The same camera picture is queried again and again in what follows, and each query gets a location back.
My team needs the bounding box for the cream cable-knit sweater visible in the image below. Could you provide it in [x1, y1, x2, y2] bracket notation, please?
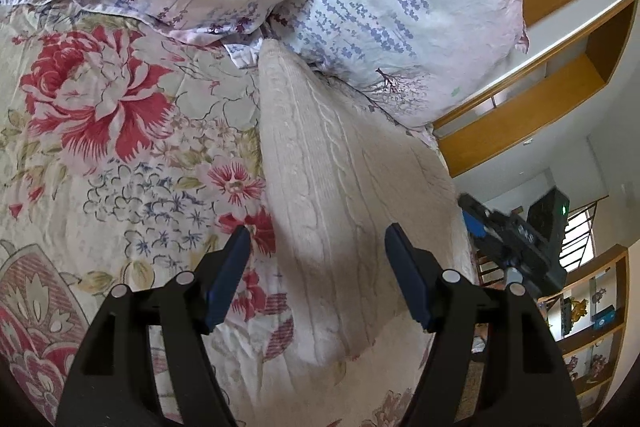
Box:
[257, 38, 476, 365]

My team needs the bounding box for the floral bed sheet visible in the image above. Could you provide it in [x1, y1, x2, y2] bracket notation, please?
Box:
[0, 0, 483, 427]

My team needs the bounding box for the wooden headboard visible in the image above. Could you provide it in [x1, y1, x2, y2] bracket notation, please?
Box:
[432, 0, 640, 178]

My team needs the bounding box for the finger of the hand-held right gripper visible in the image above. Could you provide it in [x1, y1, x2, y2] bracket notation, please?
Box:
[459, 193, 501, 244]

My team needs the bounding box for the wooden display shelf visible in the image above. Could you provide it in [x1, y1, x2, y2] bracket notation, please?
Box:
[537, 244, 632, 410]

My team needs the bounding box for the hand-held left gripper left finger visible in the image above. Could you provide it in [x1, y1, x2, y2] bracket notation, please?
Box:
[55, 224, 252, 427]

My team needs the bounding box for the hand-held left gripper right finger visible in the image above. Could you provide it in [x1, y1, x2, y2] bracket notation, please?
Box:
[384, 223, 583, 427]

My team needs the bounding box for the blue box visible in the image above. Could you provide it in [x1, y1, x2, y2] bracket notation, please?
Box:
[592, 307, 617, 334]

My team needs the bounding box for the yellow toy figure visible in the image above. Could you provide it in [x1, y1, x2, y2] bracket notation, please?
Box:
[569, 298, 592, 324]

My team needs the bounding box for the pale blue floral pillow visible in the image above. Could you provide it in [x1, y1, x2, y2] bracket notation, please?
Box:
[272, 0, 531, 130]

